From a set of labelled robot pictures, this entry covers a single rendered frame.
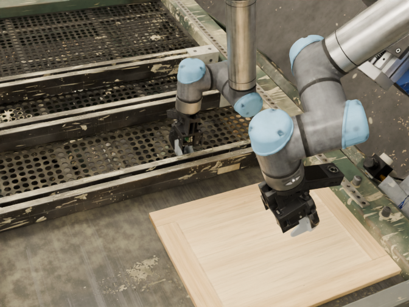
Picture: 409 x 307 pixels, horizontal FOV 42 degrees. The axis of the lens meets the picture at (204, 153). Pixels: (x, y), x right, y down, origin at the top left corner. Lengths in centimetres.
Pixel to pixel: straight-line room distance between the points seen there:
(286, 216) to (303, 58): 30
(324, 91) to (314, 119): 5
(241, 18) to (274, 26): 212
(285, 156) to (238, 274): 59
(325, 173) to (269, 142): 22
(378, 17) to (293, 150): 25
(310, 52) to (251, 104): 49
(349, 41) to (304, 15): 239
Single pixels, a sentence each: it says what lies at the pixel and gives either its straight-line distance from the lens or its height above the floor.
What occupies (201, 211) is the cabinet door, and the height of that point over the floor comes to 123.
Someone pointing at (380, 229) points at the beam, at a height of 90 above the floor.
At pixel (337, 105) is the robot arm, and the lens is 92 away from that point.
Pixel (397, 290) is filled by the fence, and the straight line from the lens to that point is 150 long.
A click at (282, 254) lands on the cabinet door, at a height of 111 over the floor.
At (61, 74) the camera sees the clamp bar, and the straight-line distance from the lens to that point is 203.
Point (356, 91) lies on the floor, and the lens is 290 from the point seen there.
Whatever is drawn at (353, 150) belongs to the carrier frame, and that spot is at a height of 18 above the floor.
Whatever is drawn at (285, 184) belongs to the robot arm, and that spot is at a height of 157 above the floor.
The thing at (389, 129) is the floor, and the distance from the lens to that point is 274.
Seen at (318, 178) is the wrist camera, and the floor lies 148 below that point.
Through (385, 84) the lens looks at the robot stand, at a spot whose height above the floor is 93.
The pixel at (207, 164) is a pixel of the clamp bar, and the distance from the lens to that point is 165.
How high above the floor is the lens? 234
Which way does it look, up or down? 44 degrees down
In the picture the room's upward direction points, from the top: 66 degrees counter-clockwise
